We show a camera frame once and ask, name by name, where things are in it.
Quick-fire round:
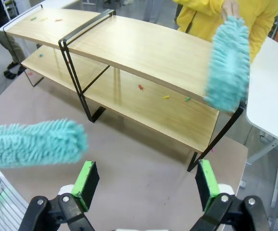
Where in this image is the teal chenille duster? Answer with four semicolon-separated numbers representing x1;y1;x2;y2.
0;117;89;169
203;14;252;113

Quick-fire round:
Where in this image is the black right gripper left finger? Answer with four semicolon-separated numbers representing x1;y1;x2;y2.
20;160;100;231

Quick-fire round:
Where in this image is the white wire rack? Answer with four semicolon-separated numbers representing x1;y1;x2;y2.
0;160;30;231

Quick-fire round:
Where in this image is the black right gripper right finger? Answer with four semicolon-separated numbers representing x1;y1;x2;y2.
194;158;271;231

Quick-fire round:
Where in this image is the white side table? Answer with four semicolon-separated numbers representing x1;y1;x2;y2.
0;0;81;32
245;36;278;210

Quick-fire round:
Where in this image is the person in black shirt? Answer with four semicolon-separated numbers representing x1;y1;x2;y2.
0;0;27;80

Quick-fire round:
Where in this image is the person in yellow hoodie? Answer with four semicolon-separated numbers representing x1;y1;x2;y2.
172;0;278;64

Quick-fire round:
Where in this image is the person's left hand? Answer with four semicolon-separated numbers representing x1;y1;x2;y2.
221;0;241;21

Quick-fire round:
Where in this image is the wooden shelf unit black frame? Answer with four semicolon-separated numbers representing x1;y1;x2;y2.
59;11;247;173
0;4;117;121

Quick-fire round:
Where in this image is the person in grey trousers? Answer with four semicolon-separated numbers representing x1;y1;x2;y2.
142;0;165;24

